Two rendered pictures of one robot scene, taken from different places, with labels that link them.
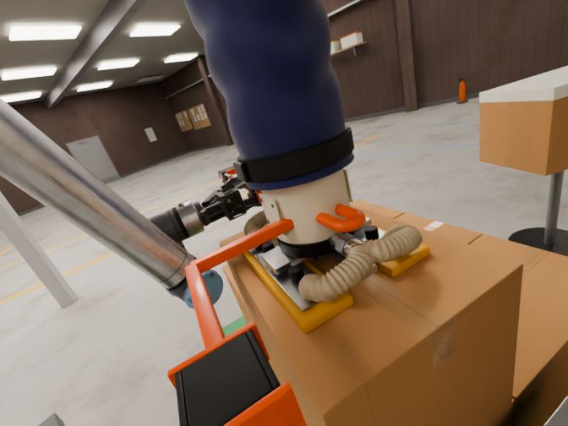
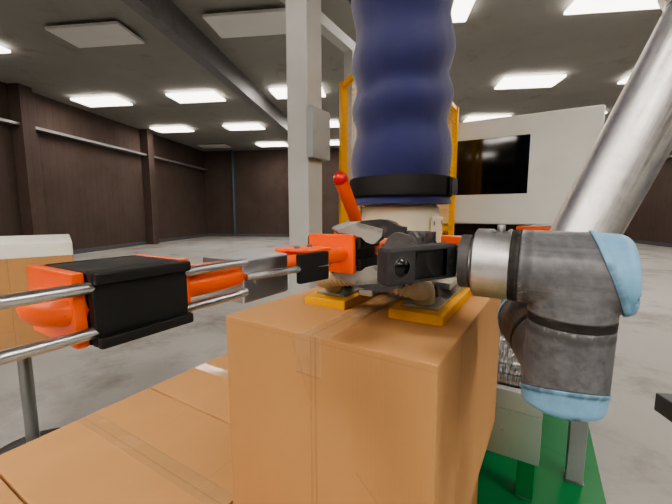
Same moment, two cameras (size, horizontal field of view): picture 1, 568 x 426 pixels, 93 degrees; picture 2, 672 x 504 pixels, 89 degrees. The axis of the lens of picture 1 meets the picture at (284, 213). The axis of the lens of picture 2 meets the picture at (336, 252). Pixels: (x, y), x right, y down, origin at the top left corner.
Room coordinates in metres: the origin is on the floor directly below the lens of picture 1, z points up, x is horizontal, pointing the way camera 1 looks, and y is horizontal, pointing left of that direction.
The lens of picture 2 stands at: (1.12, 0.46, 1.14)
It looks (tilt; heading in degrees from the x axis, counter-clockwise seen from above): 7 degrees down; 232
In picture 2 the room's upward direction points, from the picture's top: straight up
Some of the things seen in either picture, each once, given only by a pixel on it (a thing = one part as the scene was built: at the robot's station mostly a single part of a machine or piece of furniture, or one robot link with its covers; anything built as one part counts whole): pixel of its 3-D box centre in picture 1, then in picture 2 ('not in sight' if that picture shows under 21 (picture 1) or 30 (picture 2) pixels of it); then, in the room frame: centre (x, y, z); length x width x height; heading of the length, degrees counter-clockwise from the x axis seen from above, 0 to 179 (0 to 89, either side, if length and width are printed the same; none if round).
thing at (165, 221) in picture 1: (160, 233); (568, 271); (0.66, 0.32, 1.07); 0.12 x 0.09 x 0.10; 111
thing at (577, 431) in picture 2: not in sight; (583, 367); (-0.51, 0.04, 0.50); 0.07 x 0.07 x 1.00; 21
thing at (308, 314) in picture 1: (282, 264); (440, 290); (0.49, 0.04, 0.97); 0.34 x 0.10 x 0.05; 20
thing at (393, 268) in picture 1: (351, 228); (361, 281); (0.56, -0.14, 0.97); 0.34 x 0.10 x 0.05; 20
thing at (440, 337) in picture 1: (339, 311); (387, 378); (0.55, -0.06, 0.74); 0.60 x 0.40 x 0.40; 19
